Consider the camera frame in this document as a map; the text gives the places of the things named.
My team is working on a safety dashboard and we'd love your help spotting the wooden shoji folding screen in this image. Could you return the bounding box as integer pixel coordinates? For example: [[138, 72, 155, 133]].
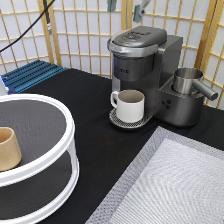
[[0, 0, 224, 110]]

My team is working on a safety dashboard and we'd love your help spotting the white two-tier round shelf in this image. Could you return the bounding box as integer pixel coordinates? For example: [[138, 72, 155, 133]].
[[0, 94, 79, 224]]

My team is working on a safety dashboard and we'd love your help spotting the grey woven placemat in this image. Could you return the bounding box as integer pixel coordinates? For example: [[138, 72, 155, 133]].
[[85, 127, 224, 224]]

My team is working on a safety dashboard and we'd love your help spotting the white ceramic mug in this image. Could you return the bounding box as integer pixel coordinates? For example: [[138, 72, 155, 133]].
[[110, 90, 145, 123]]

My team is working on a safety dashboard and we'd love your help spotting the steel milk frother jug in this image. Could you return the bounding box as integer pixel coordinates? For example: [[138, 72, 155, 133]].
[[172, 68, 218, 101]]

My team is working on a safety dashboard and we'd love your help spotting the grey pod coffee machine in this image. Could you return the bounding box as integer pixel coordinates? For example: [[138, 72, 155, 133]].
[[107, 26, 207, 130]]

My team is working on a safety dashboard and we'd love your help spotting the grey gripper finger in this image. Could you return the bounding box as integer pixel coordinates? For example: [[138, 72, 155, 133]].
[[107, 0, 117, 12], [133, 0, 151, 23]]

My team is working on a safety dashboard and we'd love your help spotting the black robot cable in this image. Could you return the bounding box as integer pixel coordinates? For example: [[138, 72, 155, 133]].
[[0, 0, 56, 54]]

